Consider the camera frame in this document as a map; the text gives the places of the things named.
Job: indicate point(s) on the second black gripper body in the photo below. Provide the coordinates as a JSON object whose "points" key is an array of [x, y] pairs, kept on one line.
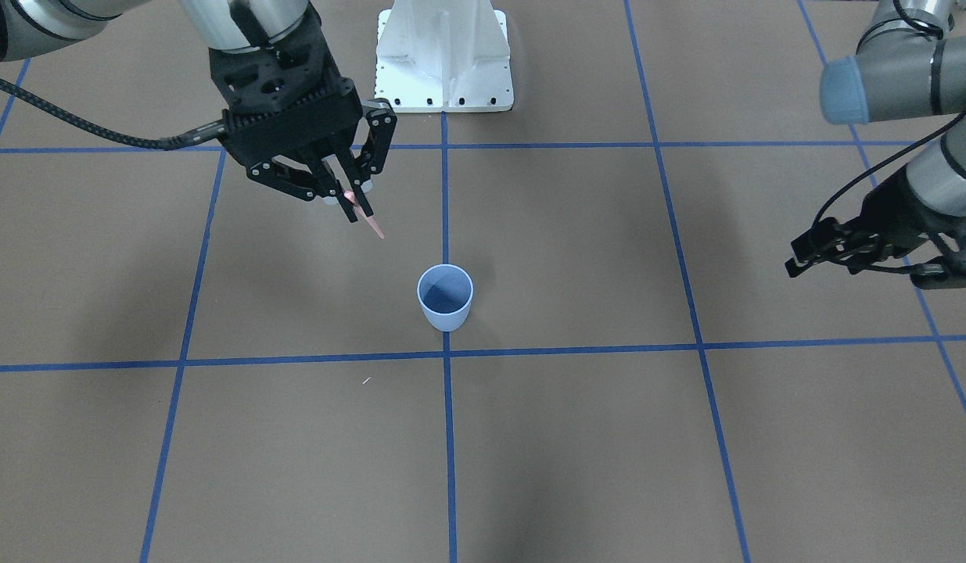
{"points": [[380, 134]]}

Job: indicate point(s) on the light blue plastic cup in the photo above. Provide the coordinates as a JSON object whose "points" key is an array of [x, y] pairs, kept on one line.
{"points": [[445, 293]]}

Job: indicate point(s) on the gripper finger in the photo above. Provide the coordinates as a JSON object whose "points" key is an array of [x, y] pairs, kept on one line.
{"points": [[382, 123], [301, 174]]}

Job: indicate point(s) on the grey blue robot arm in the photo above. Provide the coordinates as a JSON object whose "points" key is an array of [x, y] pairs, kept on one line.
{"points": [[906, 65]]}

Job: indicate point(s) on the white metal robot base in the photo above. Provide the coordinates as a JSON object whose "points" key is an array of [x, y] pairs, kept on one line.
{"points": [[444, 56]]}

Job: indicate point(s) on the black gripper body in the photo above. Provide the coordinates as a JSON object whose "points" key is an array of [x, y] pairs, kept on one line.
{"points": [[892, 205]]}

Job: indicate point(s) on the second grey blue robot arm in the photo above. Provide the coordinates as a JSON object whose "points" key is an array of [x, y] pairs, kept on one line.
{"points": [[34, 28]]}

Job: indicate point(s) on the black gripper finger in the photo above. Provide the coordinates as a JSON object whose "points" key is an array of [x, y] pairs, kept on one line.
{"points": [[829, 240], [947, 271]]}

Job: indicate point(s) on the pink chopstick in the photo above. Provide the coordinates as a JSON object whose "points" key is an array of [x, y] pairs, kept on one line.
{"points": [[351, 197]]}

